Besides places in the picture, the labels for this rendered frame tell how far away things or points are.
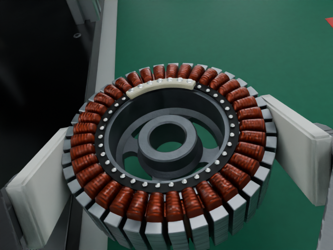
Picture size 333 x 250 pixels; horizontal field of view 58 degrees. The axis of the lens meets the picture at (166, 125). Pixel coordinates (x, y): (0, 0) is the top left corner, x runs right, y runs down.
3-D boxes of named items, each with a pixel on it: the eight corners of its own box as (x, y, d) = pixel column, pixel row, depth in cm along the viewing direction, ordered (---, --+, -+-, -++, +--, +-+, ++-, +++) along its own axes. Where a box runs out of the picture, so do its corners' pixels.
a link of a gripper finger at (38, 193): (45, 249, 12) (27, 252, 12) (83, 170, 19) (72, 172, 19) (22, 184, 11) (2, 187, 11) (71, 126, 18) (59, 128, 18)
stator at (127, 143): (300, 243, 14) (318, 208, 12) (72, 273, 15) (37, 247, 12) (241, 88, 22) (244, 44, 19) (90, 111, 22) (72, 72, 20)
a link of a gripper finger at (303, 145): (313, 138, 11) (334, 135, 11) (257, 95, 18) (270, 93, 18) (313, 208, 12) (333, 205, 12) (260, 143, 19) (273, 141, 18)
